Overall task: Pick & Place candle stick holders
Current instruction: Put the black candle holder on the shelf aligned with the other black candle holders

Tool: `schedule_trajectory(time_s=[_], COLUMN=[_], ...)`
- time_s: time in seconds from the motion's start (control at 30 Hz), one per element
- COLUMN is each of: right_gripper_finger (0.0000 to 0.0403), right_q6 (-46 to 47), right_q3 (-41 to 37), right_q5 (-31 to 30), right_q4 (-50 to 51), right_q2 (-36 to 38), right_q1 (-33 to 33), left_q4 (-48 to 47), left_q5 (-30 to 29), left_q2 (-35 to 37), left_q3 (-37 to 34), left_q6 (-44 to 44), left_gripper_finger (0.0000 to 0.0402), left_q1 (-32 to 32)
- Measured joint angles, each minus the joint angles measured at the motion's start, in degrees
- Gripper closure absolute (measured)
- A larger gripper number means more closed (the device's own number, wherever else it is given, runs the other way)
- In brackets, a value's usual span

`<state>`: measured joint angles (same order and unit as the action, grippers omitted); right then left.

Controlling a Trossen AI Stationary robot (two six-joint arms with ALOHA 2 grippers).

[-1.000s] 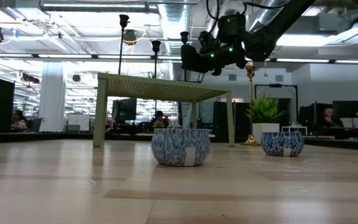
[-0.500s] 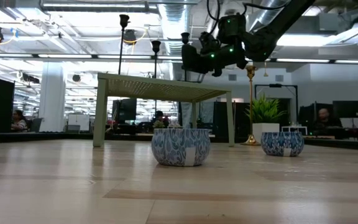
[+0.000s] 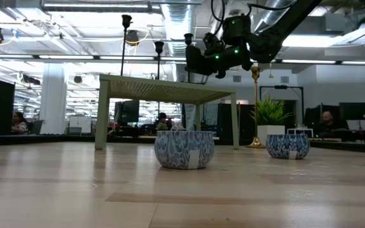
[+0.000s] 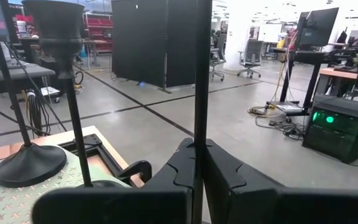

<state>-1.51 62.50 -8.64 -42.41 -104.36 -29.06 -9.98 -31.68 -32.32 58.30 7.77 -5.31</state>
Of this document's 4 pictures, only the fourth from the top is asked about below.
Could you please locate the black room partition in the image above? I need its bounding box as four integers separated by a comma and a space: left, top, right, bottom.
111, 0, 198, 90

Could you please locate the floor cable bundle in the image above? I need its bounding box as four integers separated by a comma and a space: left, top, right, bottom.
249, 104, 306, 141

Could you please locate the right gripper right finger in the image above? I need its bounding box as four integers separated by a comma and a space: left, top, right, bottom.
204, 139, 358, 224

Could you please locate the wooden background table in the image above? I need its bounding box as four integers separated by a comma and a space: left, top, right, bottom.
318, 67, 358, 97

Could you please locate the grey office chair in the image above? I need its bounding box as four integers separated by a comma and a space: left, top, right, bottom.
237, 40, 264, 78
209, 32, 227, 82

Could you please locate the tall black candlestick holder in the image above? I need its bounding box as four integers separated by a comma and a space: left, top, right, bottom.
0, 0, 68, 189

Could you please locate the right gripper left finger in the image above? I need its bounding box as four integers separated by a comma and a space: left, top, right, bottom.
31, 138, 196, 224

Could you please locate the black monitor on stand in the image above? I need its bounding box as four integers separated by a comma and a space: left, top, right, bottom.
295, 7, 340, 47

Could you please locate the medium black candlestick holder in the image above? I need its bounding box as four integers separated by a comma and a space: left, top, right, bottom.
193, 0, 213, 224

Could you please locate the red storage shelving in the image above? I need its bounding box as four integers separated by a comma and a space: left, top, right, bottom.
84, 12, 113, 54

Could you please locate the green perforated metal riser table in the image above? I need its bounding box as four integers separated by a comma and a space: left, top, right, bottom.
0, 146, 133, 224

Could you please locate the short black candlestick holder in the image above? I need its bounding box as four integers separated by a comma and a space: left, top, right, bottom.
22, 0, 130, 190

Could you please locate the black computer case green light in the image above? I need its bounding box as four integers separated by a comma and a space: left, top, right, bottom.
301, 95, 358, 164

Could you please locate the grey desk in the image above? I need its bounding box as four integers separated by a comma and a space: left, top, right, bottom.
0, 58, 57, 97

